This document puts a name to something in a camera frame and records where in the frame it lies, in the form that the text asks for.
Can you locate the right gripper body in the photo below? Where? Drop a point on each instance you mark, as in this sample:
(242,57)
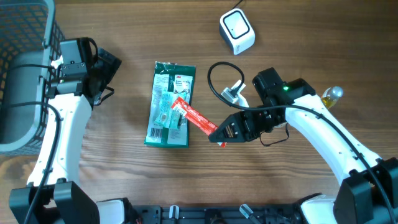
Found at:
(259,121)

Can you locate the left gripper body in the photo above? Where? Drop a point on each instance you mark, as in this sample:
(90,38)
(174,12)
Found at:
(102,71)

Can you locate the red coffee stick sachet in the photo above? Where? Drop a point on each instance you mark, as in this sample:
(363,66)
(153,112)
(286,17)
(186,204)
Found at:
(181,106)

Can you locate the teal snack packet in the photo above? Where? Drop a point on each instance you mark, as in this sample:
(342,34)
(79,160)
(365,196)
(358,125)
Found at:
(167,117)

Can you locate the green sponge package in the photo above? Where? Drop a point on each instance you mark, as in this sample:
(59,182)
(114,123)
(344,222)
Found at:
(173,78)

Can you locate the yellow dish soap bottle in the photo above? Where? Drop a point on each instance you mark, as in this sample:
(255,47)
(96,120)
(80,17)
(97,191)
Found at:
(331,96)

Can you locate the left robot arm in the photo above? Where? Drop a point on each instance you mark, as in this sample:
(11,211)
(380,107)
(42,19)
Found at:
(52,193)

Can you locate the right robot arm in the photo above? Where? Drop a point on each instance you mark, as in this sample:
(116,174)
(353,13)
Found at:
(368,183)

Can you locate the white barcode scanner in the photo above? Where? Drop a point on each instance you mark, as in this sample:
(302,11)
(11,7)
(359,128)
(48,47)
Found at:
(236,31)

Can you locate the grey plastic mesh basket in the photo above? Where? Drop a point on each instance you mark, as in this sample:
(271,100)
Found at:
(30,41)

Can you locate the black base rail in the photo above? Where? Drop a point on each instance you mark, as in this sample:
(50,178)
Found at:
(269,214)

